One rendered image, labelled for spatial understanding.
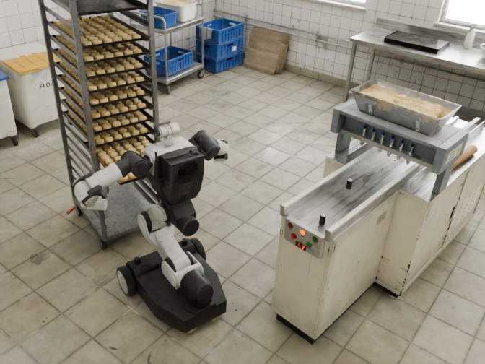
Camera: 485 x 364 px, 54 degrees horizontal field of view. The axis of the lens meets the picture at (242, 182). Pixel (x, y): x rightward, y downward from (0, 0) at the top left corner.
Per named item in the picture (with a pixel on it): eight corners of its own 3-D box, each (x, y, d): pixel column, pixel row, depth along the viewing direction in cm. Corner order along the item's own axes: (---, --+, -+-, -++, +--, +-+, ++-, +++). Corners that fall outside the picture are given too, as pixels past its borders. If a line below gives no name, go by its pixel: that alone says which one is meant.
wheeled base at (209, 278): (241, 309, 306) (243, 271, 288) (169, 347, 279) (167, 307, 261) (190, 253, 348) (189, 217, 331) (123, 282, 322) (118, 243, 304)
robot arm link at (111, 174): (84, 199, 233) (125, 177, 242) (71, 178, 235) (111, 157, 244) (86, 207, 243) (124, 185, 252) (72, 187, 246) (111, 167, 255)
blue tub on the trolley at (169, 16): (154, 19, 601) (154, 6, 593) (179, 24, 583) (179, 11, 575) (138, 23, 580) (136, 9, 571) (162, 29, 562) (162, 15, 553)
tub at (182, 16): (170, 12, 633) (169, -4, 622) (198, 18, 616) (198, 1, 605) (154, 18, 606) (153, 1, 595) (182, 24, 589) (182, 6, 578)
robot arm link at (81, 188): (89, 212, 255) (77, 205, 237) (79, 197, 257) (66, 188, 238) (105, 201, 257) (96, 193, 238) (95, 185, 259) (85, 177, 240)
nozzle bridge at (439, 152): (352, 140, 334) (361, 94, 316) (453, 181, 294) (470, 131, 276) (325, 156, 313) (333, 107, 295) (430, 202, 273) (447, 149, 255)
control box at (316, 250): (286, 235, 264) (289, 215, 256) (322, 256, 250) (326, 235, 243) (282, 238, 262) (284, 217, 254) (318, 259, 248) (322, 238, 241)
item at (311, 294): (331, 266, 348) (352, 159, 300) (373, 290, 329) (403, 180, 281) (269, 318, 304) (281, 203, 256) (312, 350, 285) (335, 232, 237)
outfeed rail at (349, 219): (474, 123, 367) (476, 115, 363) (478, 125, 365) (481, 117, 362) (323, 240, 240) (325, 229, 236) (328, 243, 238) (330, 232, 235)
